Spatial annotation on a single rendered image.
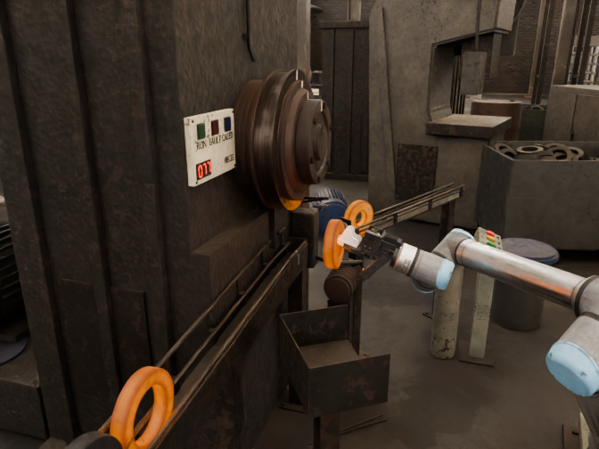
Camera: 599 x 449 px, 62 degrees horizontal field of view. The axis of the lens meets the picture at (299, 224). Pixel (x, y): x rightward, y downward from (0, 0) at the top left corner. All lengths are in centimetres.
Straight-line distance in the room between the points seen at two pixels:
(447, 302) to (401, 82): 237
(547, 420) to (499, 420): 19
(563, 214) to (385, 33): 197
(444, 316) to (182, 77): 167
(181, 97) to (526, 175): 275
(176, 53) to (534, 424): 190
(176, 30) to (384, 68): 320
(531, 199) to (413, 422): 201
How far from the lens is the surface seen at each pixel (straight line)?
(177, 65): 133
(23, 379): 220
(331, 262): 154
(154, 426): 120
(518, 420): 234
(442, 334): 253
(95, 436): 101
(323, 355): 143
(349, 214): 218
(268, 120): 153
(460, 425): 223
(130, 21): 136
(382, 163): 450
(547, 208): 379
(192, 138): 134
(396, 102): 439
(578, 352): 125
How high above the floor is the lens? 139
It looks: 19 degrees down
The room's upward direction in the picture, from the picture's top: straight up
